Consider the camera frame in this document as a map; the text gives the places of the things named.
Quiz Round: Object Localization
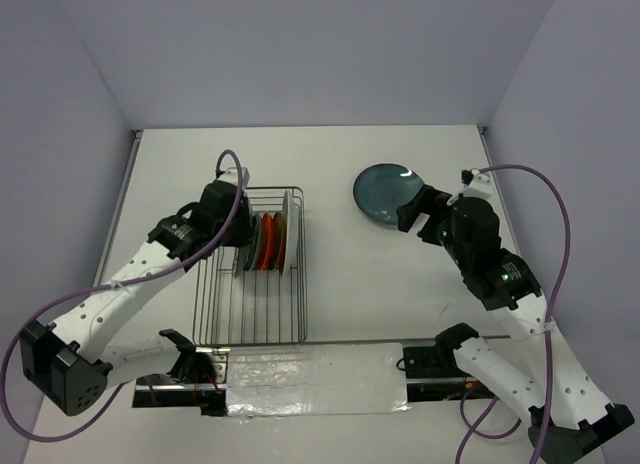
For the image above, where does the dark teal glazed plate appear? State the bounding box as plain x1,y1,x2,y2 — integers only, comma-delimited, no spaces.
352,163,425,227

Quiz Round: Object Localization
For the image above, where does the blue floral white plate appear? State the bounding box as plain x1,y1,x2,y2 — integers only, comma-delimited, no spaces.
233,245,251,278

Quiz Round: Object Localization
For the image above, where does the orange small plate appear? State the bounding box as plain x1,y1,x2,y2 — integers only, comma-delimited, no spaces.
256,212,276,270

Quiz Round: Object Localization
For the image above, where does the yellow patterned small plate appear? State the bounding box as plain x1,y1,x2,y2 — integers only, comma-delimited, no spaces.
269,212,286,270

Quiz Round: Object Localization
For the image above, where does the red and teal floral plate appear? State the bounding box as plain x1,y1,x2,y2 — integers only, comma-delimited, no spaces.
280,190,298,275

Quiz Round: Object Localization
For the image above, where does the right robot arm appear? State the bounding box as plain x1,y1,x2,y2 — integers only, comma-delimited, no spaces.
397,185,635,463

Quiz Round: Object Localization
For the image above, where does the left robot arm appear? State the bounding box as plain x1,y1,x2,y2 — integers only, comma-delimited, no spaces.
19,174,252,416

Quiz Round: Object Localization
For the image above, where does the blue patterned small plate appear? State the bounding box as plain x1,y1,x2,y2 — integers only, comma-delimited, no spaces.
244,213,264,271

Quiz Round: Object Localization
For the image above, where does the silver foil tape sheet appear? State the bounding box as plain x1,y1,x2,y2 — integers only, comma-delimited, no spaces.
226,343,409,417

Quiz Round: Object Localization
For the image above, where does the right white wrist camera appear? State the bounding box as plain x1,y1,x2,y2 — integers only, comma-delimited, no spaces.
447,168,493,206

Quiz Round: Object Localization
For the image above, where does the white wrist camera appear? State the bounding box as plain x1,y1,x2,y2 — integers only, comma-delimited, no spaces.
447,168,493,206
216,167,250,194

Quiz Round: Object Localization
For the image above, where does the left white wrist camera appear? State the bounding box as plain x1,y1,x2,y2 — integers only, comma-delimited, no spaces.
216,167,250,194

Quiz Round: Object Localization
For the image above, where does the metal wire dish rack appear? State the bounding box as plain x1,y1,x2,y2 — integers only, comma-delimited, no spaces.
192,186,308,347

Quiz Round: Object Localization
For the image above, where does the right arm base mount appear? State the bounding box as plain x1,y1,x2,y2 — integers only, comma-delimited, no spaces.
396,341,493,404

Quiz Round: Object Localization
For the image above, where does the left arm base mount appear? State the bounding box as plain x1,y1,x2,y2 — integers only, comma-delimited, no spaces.
132,329,230,417

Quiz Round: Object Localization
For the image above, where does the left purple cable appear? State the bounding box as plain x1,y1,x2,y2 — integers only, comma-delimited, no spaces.
0,149,246,443

